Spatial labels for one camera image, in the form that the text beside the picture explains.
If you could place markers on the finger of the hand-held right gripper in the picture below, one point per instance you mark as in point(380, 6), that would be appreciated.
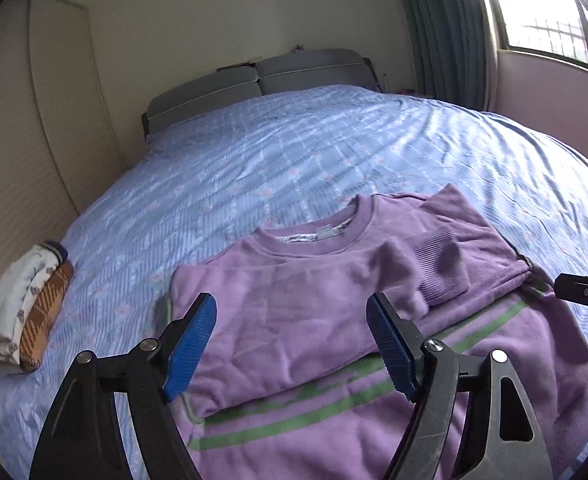
point(584, 292)

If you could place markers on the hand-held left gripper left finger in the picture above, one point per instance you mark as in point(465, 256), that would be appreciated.
point(192, 345)

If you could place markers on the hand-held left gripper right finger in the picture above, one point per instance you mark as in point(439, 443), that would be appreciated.
point(390, 345)

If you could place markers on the purple sweater with green stripes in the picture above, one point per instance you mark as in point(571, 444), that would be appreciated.
point(324, 300)

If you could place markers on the orange plaid folded garment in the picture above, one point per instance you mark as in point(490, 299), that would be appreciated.
point(41, 320)

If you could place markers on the white folded garment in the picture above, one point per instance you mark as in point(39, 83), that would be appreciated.
point(9, 305)

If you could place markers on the blue patterned bed quilt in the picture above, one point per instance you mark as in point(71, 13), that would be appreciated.
point(274, 160)

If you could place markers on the grey headboard cushion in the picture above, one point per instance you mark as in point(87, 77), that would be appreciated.
point(199, 100)
point(314, 70)

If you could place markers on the window with metal grille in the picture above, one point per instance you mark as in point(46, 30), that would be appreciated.
point(549, 5)

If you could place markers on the grey-green curtain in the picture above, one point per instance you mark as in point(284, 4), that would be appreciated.
point(439, 25)

